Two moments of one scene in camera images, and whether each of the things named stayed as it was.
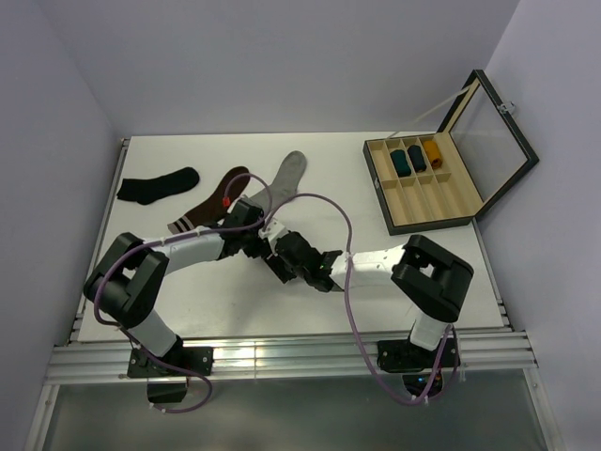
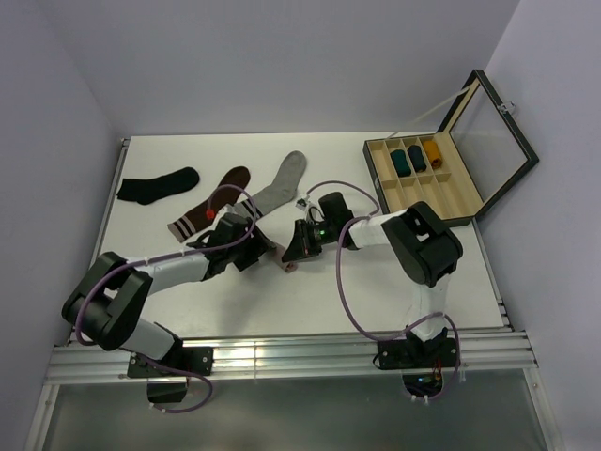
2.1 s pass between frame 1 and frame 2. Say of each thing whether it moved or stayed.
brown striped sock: stayed
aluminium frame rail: stayed
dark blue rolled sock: stayed
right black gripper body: moved
